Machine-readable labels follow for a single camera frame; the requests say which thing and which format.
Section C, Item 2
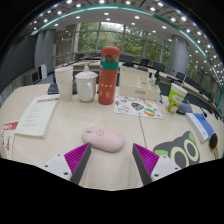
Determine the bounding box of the pink computer mouse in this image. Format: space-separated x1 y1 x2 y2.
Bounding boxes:
81 126 126 153

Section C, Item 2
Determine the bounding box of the stack of white paper cups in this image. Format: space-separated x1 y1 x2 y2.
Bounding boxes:
54 65 74 102

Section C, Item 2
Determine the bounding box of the group of dark office chairs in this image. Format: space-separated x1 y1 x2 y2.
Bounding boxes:
76 51 221 118

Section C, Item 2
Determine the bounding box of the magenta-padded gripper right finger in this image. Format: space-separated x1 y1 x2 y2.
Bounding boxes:
131 143 182 186

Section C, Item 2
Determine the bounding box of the red and white brochure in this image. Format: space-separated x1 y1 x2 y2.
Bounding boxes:
0 120 20 160

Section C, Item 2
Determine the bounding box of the white lidded mug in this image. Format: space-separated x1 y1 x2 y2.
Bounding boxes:
74 65 99 103

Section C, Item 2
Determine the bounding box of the colourful sticker sheet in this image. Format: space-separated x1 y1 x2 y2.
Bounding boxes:
113 95 165 120

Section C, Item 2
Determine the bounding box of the group of ceiling lights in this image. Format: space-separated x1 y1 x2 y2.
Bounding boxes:
33 0 224 78

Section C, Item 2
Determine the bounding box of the cat-shaped grey green mouse pad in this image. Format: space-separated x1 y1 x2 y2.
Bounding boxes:
152 130 201 169

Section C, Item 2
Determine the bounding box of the white leaflet red header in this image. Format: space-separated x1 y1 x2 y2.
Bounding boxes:
14 94 60 139

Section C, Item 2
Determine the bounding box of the blue and white book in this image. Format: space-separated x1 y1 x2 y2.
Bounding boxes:
184 112 216 144

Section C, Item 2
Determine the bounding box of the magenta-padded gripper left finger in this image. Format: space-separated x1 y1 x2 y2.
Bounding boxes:
43 142 92 185

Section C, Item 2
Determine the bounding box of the green printed paper cup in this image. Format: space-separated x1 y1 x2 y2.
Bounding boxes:
165 75 189 115

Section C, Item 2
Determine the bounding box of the curved wooden conference desk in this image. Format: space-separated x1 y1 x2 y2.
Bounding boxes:
54 54 223 118

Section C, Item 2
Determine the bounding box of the white cardboard box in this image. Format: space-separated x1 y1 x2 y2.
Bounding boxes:
118 65 162 102

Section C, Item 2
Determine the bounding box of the red drink bottle green band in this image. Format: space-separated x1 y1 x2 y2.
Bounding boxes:
98 45 121 106

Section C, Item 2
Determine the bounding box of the black microphone orange ring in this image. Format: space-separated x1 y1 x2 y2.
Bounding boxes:
208 132 220 160

